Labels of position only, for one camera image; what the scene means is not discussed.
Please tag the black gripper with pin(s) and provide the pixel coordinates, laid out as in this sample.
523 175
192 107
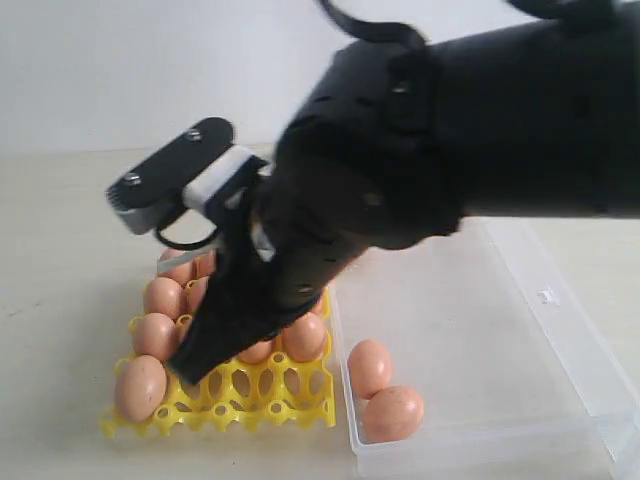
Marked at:
337 189

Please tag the brown egg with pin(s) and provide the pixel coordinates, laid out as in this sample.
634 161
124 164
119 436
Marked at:
165 296
393 414
257 353
205 264
156 335
194 294
140 388
370 368
182 273
305 339
321 308

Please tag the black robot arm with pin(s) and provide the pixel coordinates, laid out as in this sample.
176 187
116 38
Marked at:
536 120

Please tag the yellow plastic egg tray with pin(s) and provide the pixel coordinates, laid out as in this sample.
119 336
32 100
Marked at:
275 391

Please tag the clear plastic container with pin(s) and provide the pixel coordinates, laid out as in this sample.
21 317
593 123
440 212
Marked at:
516 379

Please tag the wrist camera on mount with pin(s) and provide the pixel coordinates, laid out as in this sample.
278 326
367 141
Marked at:
202 169

